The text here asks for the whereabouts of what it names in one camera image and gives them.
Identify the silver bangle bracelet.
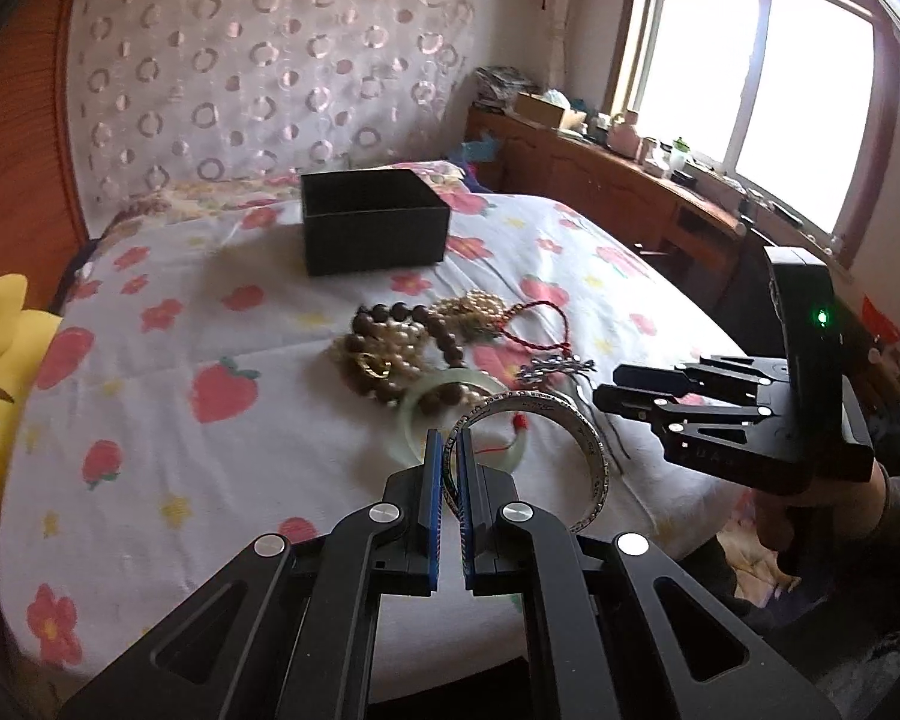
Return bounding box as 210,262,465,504
442,390,611,536

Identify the brown wooden bead bracelet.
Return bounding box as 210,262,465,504
341,301,468,407

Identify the pearl necklace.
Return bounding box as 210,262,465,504
331,289,511,384

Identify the black jewelry box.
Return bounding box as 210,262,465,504
301,167,450,277

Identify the person's right hand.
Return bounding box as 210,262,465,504
754,460,888,553

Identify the wooden side cabinet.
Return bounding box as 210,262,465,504
464,106,745,310

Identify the green jade bangle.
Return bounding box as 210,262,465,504
388,367,528,472

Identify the small green cap bottle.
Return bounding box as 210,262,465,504
668,137,689,172

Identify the strawberry print bed sheet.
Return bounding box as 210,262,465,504
0,192,735,712

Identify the pink teapot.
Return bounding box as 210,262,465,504
606,109,642,161

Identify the cardboard box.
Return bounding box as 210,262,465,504
512,93,587,130

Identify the floral quilt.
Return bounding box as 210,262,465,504
102,160,489,234

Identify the wooden wardrobe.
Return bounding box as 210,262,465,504
0,0,87,309

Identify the circle pattern sheer curtain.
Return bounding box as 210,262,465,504
68,0,476,226

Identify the red string bracelet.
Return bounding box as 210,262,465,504
494,299,574,358

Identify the window with wooden frame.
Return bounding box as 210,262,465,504
605,0,900,266

